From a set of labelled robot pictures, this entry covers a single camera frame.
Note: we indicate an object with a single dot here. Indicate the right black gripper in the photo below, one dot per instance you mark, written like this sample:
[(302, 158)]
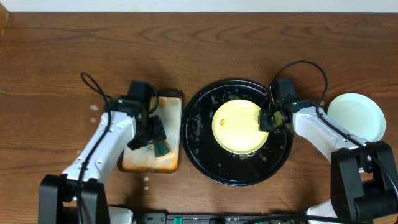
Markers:
[(263, 125)]

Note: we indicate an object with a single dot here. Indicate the green and yellow sponge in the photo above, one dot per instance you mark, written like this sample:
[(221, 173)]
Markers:
[(161, 149)]

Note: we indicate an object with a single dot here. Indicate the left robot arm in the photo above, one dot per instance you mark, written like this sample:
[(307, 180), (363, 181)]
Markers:
[(78, 195)]

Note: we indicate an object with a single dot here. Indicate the yellow plate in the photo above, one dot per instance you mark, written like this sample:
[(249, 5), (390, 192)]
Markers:
[(235, 127)]

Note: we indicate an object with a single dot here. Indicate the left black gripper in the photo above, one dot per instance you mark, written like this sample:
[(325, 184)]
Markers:
[(154, 134)]

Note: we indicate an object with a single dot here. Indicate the round black tray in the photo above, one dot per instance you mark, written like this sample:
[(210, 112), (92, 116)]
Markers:
[(216, 162)]

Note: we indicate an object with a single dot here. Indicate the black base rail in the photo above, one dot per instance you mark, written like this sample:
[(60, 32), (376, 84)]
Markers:
[(163, 218)]

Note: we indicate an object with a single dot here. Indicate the rectangular soapy black tray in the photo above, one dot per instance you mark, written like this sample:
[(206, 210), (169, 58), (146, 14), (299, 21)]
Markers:
[(169, 110)]

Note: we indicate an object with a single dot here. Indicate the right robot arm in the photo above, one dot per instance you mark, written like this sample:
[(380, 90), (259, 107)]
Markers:
[(363, 174)]

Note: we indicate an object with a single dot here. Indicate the mint plate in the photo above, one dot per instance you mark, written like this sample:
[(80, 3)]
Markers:
[(359, 115)]

